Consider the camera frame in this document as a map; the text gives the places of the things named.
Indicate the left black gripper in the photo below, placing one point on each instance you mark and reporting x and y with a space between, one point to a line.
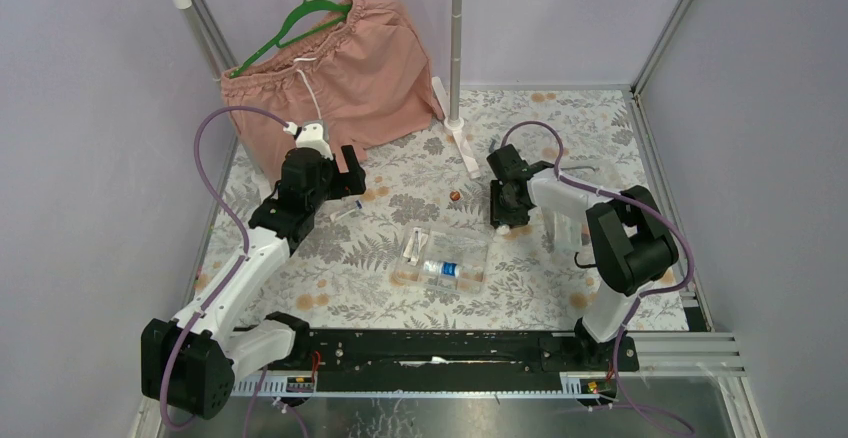
342 174

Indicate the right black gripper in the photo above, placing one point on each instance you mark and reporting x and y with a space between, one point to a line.
497 214

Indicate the small white tube blue tip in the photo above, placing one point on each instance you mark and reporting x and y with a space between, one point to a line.
350 208

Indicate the blue white medicine bottle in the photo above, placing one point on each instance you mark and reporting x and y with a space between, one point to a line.
441 268

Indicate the clear compartment organizer tray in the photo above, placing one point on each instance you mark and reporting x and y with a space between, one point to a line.
423 241

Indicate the clear plastic kit box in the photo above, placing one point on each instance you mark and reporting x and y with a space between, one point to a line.
568 234

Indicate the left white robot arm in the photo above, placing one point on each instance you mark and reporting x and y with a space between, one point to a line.
192 361

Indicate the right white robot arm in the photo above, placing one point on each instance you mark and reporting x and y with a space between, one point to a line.
631 242

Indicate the floral table mat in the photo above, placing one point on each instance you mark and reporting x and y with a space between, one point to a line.
341 275

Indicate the pink fabric shorts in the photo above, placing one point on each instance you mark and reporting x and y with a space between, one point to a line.
368 79

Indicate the metal clothes rack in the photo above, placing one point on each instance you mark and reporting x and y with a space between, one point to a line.
448 97

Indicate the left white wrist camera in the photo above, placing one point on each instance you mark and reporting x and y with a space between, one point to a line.
311 135

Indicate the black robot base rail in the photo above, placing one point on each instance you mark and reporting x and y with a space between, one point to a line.
512 362

